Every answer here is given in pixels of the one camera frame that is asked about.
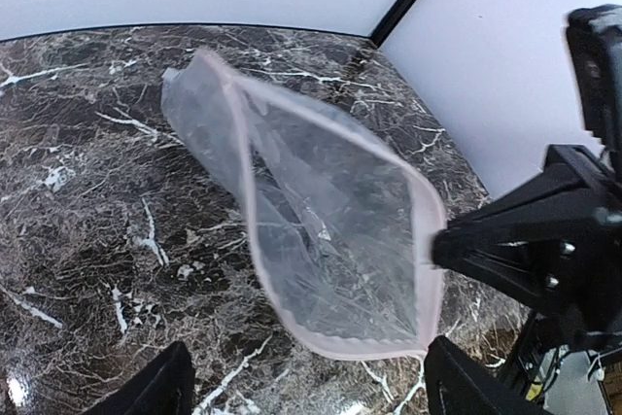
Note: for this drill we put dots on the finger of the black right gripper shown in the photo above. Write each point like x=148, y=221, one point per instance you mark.
x=578, y=299
x=516, y=241

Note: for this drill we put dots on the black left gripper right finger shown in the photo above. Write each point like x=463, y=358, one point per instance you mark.
x=457, y=385

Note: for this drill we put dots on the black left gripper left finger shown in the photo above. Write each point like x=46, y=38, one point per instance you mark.
x=164, y=386

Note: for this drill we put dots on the clear zip top bag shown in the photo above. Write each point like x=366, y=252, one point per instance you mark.
x=340, y=227

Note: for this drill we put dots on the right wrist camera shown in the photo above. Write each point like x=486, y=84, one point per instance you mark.
x=594, y=42

